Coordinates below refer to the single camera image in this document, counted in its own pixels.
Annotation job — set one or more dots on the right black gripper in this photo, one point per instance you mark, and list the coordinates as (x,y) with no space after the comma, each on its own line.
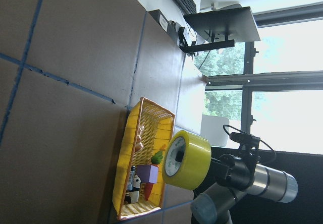
(230,170)

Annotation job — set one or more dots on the yellow tape roll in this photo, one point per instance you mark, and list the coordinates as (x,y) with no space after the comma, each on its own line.
(189,173)

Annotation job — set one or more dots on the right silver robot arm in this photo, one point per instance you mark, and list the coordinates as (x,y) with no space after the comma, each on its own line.
(213,205)

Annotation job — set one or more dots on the toy carrot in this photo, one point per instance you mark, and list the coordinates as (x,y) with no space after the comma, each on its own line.
(155,161)

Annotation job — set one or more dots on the purple foam cube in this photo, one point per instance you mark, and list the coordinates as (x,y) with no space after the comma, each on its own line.
(147,173)

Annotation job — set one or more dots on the toy croissant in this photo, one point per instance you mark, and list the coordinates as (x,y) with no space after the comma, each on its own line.
(139,145)

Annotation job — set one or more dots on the toy panda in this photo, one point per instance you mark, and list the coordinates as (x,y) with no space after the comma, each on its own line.
(133,195)

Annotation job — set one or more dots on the black monitor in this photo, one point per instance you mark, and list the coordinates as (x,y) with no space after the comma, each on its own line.
(222,28)

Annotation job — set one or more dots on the black power box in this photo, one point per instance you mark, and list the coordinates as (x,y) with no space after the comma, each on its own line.
(160,18)

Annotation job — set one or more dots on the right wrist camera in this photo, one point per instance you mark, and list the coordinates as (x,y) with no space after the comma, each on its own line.
(246,142)

